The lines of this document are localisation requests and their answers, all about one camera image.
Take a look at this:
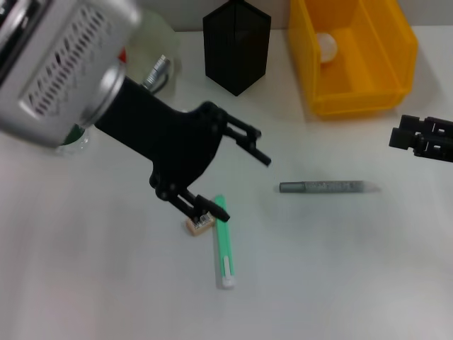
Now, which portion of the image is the silver left connector plug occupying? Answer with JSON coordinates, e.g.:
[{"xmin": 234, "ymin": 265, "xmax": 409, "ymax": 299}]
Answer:
[{"xmin": 142, "ymin": 54, "xmax": 172, "ymax": 91}]

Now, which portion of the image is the yellow plastic bin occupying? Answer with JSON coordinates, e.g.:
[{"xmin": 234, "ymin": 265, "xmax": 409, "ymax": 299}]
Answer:
[{"xmin": 287, "ymin": 0, "xmax": 420, "ymax": 120}]

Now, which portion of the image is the black mesh pen holder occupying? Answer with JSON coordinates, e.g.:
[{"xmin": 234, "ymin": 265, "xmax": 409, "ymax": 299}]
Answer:
[{"xmin": 202, "ymin": 0, "xmax": 273, "ymax": 98}]

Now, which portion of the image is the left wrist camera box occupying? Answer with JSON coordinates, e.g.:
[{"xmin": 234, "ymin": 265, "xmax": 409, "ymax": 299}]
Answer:
[{"xmin": 0, "ymin": 0, "xmax": 143, "ymax": 149}]

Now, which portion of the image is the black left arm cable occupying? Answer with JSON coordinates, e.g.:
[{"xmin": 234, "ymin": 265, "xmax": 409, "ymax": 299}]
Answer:
[{"xmin": 151, "ymin": 65, "xmax": 173, "ymax": 96}]

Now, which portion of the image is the beige eraser with barcode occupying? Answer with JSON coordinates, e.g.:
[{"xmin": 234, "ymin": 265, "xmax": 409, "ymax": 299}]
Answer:
[{"xmin": 185, "ymin": 212, "xmax": 217, "ymax": 238}]

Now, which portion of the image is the clear green-label water bottle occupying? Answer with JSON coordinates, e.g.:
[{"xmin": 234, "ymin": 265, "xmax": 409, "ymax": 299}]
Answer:
[{"xmin": 54, "ymin": 123, "xmax": 91, "ymax": 157}]

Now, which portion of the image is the grey glitter pen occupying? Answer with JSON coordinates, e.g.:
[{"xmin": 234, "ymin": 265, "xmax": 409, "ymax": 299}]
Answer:
[{"xmin": 279, "ymin": 180, "xmax": 382, "ymax": 196}]

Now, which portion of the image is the pale green glass fruit plate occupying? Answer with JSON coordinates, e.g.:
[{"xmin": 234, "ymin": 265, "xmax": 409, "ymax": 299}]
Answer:
[{"xmin": 120, "ymin": 8, "xmax": 182, "ymax": 94}]

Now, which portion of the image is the green pen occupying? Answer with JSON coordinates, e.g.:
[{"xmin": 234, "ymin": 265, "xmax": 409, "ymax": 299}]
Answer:
[{"xmin": 212, "ymin": 194, "xmax": 237, "ymax": 291}]

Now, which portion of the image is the white paper ball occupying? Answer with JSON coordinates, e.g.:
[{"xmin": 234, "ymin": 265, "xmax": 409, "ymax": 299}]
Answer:
[{"xmin": 316, "ymin": 31, "xmax": 340, "ymax": 64}]

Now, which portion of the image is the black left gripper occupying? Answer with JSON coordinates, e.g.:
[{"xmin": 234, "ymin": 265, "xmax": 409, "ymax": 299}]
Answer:
[{"xmin": 94, "ymin": 75, "xmax": 273, "ymax": 224}]

